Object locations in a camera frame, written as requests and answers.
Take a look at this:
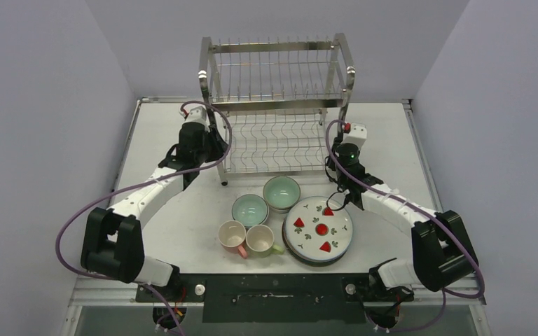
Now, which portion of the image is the pink handled cream mug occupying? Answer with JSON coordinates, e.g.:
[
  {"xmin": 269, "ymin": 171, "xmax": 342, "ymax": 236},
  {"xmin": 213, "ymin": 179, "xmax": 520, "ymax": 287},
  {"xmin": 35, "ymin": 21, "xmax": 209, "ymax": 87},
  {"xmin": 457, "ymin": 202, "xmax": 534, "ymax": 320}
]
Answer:
[{"xmin": 218, "ymin": 220, "xmax": 248, "ymax": 259}]

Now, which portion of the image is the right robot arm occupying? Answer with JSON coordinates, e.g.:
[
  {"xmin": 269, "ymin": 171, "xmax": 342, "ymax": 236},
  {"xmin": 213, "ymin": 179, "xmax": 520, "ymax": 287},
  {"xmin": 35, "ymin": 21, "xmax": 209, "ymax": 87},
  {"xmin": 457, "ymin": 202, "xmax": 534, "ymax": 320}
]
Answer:
[{"xmin": 326, "ymin": 136, "xmax": 485, "ymax": 300}]

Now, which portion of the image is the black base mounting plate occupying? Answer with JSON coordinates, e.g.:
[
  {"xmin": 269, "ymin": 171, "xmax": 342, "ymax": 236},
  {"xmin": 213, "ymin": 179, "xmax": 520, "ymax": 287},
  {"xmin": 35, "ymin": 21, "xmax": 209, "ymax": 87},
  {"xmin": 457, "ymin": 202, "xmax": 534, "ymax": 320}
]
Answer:
[{"xmin": 135, "ymin": 273, "xmax": 414, "ymax": 323}]

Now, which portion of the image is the dark bottom plate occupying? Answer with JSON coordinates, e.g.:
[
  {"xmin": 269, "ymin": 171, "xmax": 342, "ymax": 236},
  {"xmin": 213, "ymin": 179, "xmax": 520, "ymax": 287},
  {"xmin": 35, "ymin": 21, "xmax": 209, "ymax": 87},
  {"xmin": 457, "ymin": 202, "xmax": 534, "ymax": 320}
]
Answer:
[{"xmin": 281, "ymin": 232, "xmax": 346, "ymax": 267}]

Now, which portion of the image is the aluminium rail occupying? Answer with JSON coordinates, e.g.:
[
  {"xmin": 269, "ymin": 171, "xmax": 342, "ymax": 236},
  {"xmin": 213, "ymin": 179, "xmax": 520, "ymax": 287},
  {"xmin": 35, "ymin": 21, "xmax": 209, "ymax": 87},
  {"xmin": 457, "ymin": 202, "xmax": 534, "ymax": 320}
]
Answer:
[
  {"xmin": 67, "ymin": 272, "xmax": 487, "ymax": 326},
  {"xmin": 401, "ymin": 98, "xmax": 460, "ymax": 272}
]

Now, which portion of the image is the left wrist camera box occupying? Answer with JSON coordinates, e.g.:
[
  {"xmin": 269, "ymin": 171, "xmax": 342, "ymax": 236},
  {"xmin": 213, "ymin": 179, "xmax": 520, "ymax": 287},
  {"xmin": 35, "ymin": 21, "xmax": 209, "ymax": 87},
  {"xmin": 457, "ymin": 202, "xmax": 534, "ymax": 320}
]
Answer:
[{"xmin": 181, "ymin": 106, "xmax": 208, "ymax": 127}]

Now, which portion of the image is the aluminium right side rail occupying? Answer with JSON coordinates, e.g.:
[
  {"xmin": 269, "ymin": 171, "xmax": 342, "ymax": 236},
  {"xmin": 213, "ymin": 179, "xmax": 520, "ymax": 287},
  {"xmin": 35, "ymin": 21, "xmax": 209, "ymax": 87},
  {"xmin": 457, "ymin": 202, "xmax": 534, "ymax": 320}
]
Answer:
[{"xmin": 401, "ymin": 98, "xmax": 460, "ymax": 272}]

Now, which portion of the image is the celadon bowl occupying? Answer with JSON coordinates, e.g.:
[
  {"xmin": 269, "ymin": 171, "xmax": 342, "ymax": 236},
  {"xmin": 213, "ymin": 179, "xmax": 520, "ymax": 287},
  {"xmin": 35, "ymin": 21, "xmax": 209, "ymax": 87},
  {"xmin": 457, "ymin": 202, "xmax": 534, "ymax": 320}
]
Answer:
[
  {"xmin": 231, "ymin": 194, "xmax": 269, "ymax": 228},
  {"xmin": 262, "ymin": 176, "xmax": 301, "ymax": 214}
]

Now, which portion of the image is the purple cable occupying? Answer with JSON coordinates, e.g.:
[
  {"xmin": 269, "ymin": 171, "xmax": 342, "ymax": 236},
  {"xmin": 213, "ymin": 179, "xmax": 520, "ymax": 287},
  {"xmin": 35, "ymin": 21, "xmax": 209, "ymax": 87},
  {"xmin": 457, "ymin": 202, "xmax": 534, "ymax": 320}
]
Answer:
[
  {"xmin": 324, "ymin": 119, "xmax": 486, "ymax": 333},
  {"xmin": 54, "ymin": 99, "xmax": 234, "ymax": 336}
]

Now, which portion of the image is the strawberry pattern top plate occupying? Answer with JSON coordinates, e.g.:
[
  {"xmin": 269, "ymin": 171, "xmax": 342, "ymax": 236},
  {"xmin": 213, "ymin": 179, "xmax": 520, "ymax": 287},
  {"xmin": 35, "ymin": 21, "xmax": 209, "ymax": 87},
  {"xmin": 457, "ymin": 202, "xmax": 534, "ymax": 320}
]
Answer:
[{"xmin": 282, "ymin": 196, "xmax": 354, "ymax": 261}]

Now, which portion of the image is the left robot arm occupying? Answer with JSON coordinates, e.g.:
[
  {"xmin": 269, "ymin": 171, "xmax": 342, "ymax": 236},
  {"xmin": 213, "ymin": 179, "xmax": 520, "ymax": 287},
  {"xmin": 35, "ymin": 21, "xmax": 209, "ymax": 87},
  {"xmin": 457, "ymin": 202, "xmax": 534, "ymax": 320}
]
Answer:
[{"xmin": 80, "ymin": 121, "xmax": 228, "ymax": 302}]

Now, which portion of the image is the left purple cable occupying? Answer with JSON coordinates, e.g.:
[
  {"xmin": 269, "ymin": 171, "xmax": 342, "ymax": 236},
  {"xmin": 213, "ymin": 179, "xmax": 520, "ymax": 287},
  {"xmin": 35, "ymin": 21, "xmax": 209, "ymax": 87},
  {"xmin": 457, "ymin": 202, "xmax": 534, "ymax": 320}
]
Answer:
[{"xmin": 54, "ymin": 99, "xmax": 234, "ymax": 336}]

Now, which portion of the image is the aluminium front rail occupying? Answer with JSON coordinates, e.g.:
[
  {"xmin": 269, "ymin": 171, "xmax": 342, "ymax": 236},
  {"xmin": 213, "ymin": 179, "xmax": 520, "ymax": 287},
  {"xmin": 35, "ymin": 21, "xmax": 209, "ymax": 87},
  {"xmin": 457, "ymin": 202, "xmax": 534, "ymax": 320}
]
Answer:
[{"xmin": 67, "ymin": 272, "xmax": 487, "ymax": 326}]

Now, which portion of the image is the green handled cream mug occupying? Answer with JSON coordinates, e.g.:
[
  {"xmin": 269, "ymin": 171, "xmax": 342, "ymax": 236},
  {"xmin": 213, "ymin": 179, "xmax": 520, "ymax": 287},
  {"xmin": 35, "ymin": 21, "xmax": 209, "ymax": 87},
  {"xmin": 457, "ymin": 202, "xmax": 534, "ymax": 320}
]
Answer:
[{"xmin": 245, "ymin": 225, "xmax": 284, "ymax": 258}]

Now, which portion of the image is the stainless steel dish rack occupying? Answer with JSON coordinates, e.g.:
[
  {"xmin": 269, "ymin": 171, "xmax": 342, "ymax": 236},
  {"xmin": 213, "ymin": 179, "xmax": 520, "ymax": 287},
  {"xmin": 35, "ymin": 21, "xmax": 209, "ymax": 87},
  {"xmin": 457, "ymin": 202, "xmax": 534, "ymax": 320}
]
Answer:
[{"xmin": 198, "ymin": 33, "xmax": 356, "ymax": 185}]

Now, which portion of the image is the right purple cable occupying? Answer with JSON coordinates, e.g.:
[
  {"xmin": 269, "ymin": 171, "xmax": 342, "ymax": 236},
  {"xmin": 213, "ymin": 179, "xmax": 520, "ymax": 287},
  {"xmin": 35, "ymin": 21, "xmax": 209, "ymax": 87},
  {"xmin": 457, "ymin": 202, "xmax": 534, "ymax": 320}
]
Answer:
[{"xmin": 324, "ymin": 119, "xmax": 486, "ymax": 333}]

